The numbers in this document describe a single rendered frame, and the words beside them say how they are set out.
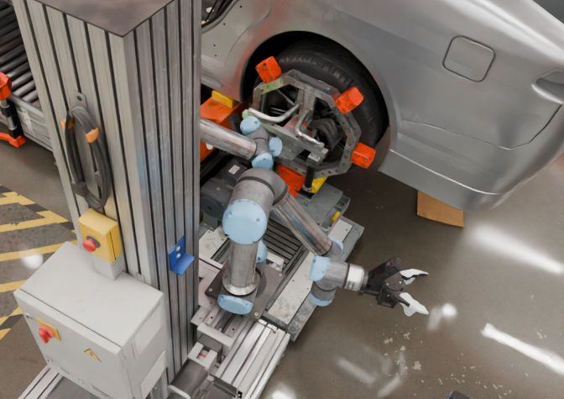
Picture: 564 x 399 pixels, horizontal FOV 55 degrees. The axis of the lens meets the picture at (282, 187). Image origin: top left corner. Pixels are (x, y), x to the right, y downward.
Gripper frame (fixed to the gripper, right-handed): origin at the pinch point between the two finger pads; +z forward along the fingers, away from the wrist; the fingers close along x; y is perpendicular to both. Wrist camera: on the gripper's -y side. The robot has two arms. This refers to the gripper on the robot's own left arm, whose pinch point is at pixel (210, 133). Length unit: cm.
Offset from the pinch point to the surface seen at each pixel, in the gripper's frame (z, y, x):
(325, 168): -24, 21, 55
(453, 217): -55, 67, 164
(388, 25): -63, -44, 33
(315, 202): 0, 50, 87
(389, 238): -30, 75, 123
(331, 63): -33, -29, 43
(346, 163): -37, 16, 52
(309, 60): -24, -31, 39
